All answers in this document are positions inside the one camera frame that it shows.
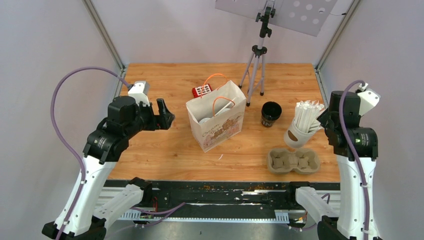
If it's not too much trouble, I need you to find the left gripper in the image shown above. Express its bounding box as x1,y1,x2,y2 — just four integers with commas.
124,97,176,139

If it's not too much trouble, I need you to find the brown paper bag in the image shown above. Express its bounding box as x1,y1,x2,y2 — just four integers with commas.
185,73,247,153

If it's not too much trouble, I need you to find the paper straw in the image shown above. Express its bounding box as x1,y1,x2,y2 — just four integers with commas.
214,97,237,116

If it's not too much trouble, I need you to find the white plastic cup lid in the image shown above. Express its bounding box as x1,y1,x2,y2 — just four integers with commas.
216,108,231,115

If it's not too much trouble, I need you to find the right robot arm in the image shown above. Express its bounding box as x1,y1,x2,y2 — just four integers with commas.
317,89,381,240

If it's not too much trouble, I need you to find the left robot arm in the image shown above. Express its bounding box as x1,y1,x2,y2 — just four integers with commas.
41,96,175,240

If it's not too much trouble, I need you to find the paper cup of straws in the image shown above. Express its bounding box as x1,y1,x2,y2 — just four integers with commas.
284,100,325,149

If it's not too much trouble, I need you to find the red white block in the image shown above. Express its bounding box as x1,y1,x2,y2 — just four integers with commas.
191,83,213,99

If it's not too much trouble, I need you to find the cardboard cup carrier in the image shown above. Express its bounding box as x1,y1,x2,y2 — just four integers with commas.
266,148,321,175

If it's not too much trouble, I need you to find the tripod stand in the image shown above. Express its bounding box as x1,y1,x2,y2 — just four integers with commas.
238,6,276,107

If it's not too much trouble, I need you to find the white perforated board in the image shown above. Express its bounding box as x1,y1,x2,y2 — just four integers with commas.
215,0,337,38

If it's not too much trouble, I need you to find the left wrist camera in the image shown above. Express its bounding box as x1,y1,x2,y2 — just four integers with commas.
128,81,151,107

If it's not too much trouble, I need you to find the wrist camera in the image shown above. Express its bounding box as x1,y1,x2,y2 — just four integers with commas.
128,81,151,107
355,83,381,117

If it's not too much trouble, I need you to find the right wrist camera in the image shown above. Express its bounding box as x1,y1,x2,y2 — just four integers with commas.
355,83,381,117

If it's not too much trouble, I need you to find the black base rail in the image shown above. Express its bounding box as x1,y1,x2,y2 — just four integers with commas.
96,179,342,223

